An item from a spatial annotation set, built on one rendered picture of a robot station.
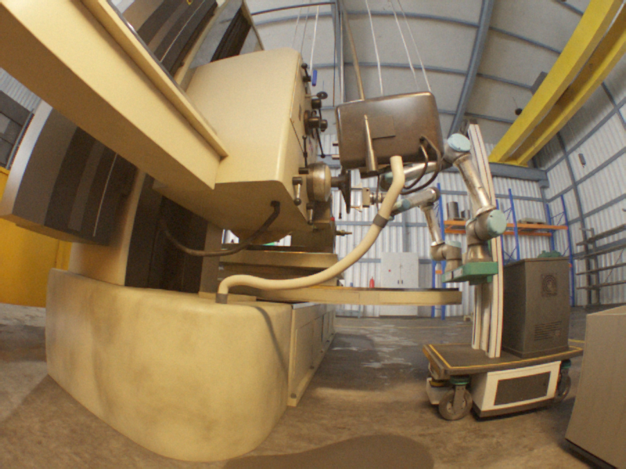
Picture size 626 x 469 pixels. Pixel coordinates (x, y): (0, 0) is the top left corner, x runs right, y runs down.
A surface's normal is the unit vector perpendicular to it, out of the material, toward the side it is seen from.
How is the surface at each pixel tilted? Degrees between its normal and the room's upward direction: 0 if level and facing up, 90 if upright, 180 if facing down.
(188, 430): 90
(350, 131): 109
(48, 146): 90
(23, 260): 90
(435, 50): 169
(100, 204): 90
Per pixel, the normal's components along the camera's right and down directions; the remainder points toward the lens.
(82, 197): 0.99, 0.02
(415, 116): -0.41, 0.10
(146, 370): -0.01, -0.23
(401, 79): -0.09, 0.91
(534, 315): -0.28, -0.24
